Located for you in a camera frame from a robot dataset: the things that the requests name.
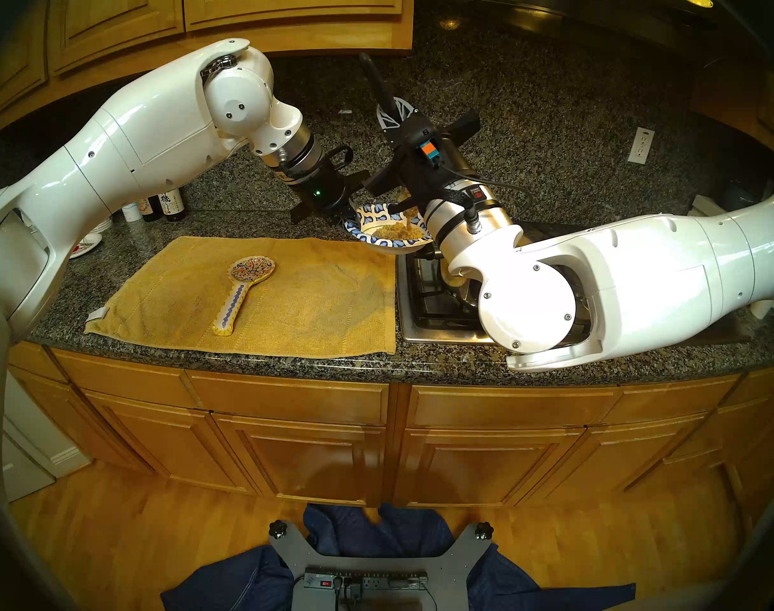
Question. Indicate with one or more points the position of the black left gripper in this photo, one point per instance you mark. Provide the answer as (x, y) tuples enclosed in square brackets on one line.
[(320, 193)]

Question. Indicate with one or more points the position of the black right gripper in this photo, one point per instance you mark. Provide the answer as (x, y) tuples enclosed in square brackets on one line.
[(425, 158)]

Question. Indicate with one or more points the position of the blue white paper bowl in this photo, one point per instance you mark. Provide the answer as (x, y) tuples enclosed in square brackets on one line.
[(368, 228)]

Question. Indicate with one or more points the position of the scooped oatmeal portion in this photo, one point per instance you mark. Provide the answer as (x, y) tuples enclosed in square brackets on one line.
[(393, 232), (407, 210)]

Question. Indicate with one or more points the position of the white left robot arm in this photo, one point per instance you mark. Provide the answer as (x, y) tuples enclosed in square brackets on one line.
[(145, 139)]

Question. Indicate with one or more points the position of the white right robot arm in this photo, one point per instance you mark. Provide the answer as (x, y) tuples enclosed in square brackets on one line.
[(648, 279)]

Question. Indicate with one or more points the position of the colourful ceramic spoon rest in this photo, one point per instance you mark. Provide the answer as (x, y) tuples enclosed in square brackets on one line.
[(250, 271)]

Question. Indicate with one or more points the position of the yellow terry towel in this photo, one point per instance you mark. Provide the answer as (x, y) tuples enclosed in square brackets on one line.
[(298, 317)]

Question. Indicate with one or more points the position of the black gas stovetop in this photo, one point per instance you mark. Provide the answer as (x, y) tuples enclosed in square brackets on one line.
[(418, 310)]

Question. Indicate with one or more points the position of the stainless steel saucepan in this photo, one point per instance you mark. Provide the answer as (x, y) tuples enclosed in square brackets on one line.
[(463, 291)]

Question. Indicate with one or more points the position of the soy sauce bottle white cap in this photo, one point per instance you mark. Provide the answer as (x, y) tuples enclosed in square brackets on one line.
[(172, 205)]

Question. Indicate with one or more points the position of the dark range hood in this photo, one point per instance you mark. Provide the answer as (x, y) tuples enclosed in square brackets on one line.
[(552, 5)]

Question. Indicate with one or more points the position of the dark bottle brown label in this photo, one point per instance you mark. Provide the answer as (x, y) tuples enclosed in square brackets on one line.
[(150, 210)]

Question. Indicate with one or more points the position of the wooden base cabinets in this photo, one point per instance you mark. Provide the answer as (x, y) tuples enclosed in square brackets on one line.
[(298, 450)]

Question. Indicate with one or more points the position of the small white saucer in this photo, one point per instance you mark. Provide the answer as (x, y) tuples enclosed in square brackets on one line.
[(89, 242)]

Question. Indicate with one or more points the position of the blue denim cloth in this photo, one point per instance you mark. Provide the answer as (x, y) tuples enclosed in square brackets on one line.
[(374, 527)]

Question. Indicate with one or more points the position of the dark grey kettle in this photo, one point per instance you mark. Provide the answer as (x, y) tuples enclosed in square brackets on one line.
[(740, 199)]

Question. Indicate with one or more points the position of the grey power strip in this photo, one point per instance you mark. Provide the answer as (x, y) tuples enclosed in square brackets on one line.
[(387, 580)]

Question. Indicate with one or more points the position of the white panel door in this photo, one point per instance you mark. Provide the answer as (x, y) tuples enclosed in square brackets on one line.
[(37, 450)]

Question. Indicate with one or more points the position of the white paper cup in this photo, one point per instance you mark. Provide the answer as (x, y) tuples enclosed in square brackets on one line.
[(767, 309)]

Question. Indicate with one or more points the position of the light wooden wall cabinet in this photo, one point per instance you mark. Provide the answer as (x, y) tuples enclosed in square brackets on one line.
[(298, 5)]

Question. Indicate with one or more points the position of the white wall outlet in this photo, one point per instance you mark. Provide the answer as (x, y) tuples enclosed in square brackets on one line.
[(641, 146)]

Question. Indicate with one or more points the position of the dark wooden wall cabinet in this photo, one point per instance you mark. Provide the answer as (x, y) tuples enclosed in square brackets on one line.
[(762, 107)]

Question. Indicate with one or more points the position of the grey robot base frame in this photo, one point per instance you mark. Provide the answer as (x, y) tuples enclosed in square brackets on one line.
[(450, 571)]

